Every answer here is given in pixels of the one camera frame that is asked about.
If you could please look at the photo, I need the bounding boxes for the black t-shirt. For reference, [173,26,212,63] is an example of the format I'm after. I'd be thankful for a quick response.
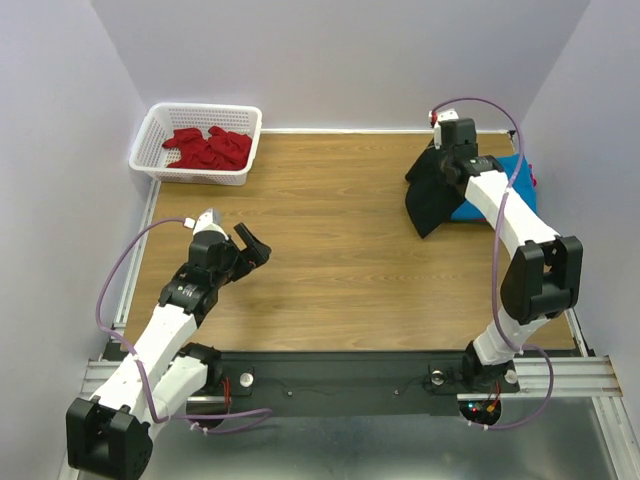
[405,140,464,239]

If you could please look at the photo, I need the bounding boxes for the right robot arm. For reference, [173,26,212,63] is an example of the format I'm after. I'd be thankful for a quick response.
[432,110,583,390]

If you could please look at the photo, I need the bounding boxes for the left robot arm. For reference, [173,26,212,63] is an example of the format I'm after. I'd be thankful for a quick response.
[65,214,271,479]

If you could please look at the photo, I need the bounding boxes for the red t-shirt in basket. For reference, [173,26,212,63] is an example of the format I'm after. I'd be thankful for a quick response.
[162,126,252,171]

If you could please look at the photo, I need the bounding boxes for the white plastic laundry basket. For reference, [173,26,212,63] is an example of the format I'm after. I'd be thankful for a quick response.
[129,102,262,186]

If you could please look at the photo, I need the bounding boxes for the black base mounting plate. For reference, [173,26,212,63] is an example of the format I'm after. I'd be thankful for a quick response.
[102,349,526,419]

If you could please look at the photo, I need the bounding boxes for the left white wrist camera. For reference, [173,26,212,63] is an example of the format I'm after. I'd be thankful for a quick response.
[183,208,227,238]

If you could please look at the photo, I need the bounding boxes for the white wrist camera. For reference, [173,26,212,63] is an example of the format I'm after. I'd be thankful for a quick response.
[183,208,227,238]
[429,109,459,149]

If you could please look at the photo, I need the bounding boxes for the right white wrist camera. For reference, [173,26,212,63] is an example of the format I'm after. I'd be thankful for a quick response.
[429,109,459,149]

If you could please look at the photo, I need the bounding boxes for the aluminium extrusion rail frame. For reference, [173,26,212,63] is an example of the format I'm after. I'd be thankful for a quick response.
[58,180,161,480]

